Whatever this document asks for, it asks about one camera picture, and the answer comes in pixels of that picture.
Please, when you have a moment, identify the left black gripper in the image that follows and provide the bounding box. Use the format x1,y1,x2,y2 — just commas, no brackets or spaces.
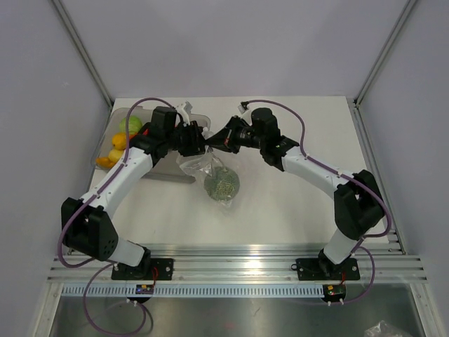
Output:
166,121,213,157

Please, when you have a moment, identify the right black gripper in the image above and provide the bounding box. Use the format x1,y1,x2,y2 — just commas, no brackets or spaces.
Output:
205,116,265,154

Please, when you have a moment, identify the clear zip top bag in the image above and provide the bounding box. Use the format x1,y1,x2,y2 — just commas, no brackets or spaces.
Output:
176,146,241,215

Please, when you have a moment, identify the green netted melon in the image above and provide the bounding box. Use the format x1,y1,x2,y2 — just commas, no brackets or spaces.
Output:
203,166,240,201

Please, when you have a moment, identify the yellow lemon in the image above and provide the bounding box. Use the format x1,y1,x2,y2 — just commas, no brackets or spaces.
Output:
112,133,129,150
108,149,124,163

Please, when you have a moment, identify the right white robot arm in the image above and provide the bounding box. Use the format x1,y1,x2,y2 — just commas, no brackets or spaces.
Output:
206,107,386,278

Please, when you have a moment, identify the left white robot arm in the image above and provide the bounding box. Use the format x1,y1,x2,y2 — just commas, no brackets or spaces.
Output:
58,104,210,279

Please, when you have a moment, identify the clear plastic food tray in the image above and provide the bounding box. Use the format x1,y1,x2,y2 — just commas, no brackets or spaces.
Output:
94,105,210,183

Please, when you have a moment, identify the green cabbage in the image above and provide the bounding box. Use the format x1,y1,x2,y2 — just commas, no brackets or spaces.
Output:
119,116,143,134

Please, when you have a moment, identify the small orange fruit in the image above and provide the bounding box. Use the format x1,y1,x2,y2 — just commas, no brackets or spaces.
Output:
95,157,115,169

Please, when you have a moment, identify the crumpled plastic wrap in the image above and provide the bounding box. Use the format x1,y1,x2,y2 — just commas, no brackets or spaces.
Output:
363,320,410,337

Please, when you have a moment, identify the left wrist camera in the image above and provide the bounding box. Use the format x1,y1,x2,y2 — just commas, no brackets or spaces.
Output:
175,101,192,124

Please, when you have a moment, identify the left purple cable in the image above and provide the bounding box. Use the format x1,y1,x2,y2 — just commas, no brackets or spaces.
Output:
58,97,183,333

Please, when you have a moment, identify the purple cable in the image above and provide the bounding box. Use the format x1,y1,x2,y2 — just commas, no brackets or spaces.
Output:
243,99,393,306
58,97,183,333

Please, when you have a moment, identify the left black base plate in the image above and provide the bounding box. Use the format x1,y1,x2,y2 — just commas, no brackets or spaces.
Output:
111,258,174,281

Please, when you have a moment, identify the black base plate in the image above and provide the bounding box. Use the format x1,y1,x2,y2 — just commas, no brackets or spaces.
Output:
290,258,361,281
111,258,174,281

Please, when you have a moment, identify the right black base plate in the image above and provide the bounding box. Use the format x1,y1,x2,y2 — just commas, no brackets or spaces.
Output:
290,258,361,281

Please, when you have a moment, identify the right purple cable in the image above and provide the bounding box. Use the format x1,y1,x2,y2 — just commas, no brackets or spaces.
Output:
243,99,393,306

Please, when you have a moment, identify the white slotted cable duct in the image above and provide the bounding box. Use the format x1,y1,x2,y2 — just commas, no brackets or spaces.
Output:
62,283,323,298

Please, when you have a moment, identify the aluminium rail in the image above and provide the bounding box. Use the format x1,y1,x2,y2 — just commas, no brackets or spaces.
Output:
47,244,429,284

